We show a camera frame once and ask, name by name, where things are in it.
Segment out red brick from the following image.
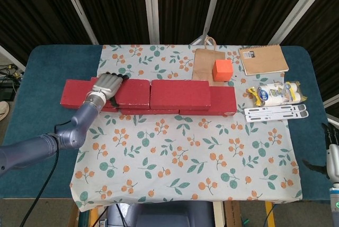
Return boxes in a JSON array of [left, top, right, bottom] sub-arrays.
[[60, 79, 119, 113], [120, 107, 180, 115], [179, 86, 237, 117], [91, 77, 151, 110], [150, 79, 212, 111]]

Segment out brown paper bag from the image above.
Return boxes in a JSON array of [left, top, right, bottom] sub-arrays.
[[191, 37, 234, 87]]

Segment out white folding stand strip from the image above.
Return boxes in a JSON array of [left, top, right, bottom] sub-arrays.
[[244, 104, 307, 116], [245, 110, 309, 123]]

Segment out wrapped white roll pack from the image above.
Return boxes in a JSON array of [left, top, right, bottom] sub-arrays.
[[245, 80, 308, 107]]

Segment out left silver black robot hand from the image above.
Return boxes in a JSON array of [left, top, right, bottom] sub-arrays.
[[91, 71, 130, 107]]

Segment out orange cube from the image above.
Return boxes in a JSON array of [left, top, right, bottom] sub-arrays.
[[212, 59, 234, 82]]

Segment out brown spiral notebook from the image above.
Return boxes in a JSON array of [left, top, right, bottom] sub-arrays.
[[237, 43, 290, 76]]

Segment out white partition frame post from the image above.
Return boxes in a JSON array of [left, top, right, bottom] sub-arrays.
[[58, 0, 99, 45], [142, 0, 159, 44], [197, 0, 226, 44], [270, 0, 328, 46]]

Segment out blue table cover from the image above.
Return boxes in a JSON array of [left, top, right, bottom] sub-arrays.
[[0, 44, 335, 202]]

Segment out blue floor cable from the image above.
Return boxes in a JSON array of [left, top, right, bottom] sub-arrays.
[[264, 202, 276, 227]]

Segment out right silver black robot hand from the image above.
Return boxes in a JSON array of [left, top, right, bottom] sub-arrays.
[[301, 122, 339, 183]]

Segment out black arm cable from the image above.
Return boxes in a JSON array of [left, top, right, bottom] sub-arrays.
[[19, 122, 72, 227]]

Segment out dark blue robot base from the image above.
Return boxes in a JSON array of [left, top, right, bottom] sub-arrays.
[[107, 202, 215, 227]]

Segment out floral print tablecloth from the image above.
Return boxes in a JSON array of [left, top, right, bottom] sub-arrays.
[[69, 44, 304, 213]]

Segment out black equipment box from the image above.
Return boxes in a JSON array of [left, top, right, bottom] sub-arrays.
[[0, 80, 19, 102]]

